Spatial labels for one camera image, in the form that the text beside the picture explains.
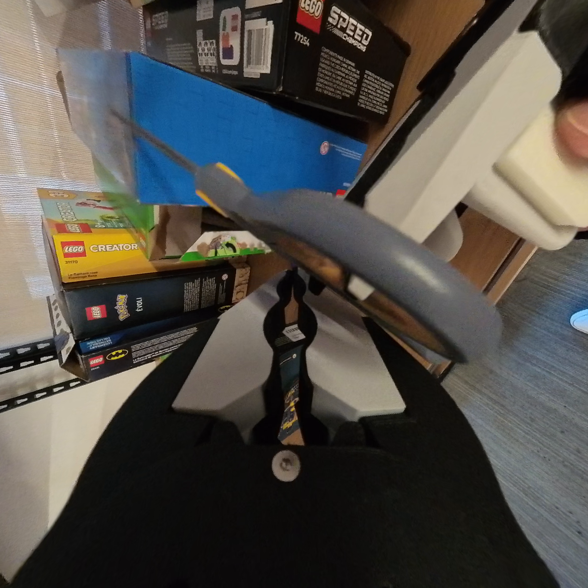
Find person's right hand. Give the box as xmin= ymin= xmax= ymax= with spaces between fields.
xmin=552 ymin=98 xmax=588 ymax=160

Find small black yellow toy box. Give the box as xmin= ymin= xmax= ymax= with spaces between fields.
xmin=273 ymin=294 xmax=306 ymax=446

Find grey yellow scissors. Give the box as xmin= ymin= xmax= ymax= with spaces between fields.
xmin=112 ymin=112 xmax=503 ymax=364

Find wooden desk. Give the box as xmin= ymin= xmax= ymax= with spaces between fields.
xmin=248 ymin=0 xmax=538 ymax=373

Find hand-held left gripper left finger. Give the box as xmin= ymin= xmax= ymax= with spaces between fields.
xmin=172 ymin=273 xmax=289 ymax=443

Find yellow flamingo toy box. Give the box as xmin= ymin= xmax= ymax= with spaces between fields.
xmin=37 ymin=187 xmax=251 ymax=289

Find black bat logo toy box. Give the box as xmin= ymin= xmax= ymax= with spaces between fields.
xmin=57 ymin=319 xmax=217 ymax=383

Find black toy box white labels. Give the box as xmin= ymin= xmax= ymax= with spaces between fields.
xmin=142 ymin=0 xmax=411 ymax=124

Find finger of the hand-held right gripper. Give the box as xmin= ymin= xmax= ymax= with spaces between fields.
xmin=415 ymin=0 xmax=542 ymax=96
xmin=345 ymin=31 xmax=563 ymax=263

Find green toy box white edge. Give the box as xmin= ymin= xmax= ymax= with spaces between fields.
xmin=94 ymin=184 xmax=268 ymax=263

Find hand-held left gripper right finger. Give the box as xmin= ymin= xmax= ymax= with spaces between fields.
xmin=298 ymin=276 xmax=408 ymax=437

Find blue toy box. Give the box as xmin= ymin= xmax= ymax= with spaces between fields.
xmin=56 ymin=48 xmax=368 ymax=208

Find black toy box yellow logo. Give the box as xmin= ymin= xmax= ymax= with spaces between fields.
xmin=47 ymin=263 xmax=252 ymax=341

